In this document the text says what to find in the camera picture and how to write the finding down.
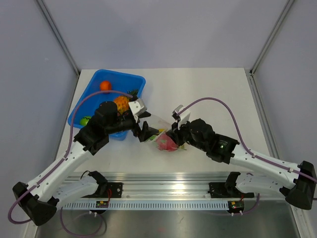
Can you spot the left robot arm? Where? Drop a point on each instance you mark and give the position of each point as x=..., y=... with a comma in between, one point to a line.
x=41, y=197

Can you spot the toy orange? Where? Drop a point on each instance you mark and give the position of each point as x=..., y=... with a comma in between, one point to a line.
x=105, y=86

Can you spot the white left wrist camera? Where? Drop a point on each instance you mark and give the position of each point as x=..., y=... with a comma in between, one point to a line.
x=137, y=108

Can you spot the white slotted cable duct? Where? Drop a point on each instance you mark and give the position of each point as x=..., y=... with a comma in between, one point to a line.
x=138, y=205

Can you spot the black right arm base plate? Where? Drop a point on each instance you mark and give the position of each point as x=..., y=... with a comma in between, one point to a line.
x=221, y=190

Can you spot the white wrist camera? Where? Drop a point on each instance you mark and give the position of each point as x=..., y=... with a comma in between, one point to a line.
x=137, y=108
x=181, y=116

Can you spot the green toy watermelon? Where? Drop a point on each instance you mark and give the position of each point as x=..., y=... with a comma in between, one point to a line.
x=84, y=120

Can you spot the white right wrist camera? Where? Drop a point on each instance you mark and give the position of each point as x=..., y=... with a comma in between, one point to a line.
x=181, y=116

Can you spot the orange toy pineapple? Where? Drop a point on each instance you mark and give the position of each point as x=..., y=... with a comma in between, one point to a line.
x=122, y=101

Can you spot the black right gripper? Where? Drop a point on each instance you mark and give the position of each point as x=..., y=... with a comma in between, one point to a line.
x=176, y=134

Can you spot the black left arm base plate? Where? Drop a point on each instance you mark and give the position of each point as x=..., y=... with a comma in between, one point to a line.
x=111, y=189

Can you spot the pink toy dragon fruit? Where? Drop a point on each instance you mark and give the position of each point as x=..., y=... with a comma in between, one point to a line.
x=165, y=143

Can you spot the aluminium mounting rail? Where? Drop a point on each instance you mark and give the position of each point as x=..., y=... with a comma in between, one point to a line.
x=177, y=179

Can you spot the clear dotted zip top bag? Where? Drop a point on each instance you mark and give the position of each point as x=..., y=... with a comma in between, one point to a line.
x=157, y=122

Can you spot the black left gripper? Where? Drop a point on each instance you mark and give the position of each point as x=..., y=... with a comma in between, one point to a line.
x=145, y=132

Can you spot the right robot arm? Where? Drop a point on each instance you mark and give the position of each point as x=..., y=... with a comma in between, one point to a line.
x=267, y=168

